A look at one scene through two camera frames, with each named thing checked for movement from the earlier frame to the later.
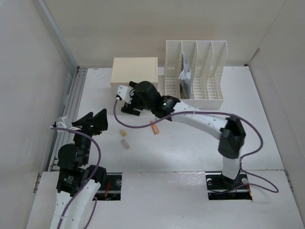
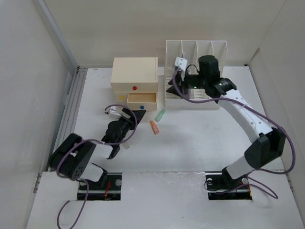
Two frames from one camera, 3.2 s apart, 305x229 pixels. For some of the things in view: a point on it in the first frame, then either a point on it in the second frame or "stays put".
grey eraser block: x=125 y=144 stays put
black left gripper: x=99 y=121 to x=137 y=115
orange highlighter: x=155 y=128 stays put
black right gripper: x=135 y=111 to x=178 y=79
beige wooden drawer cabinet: x=135 y=69 stays put
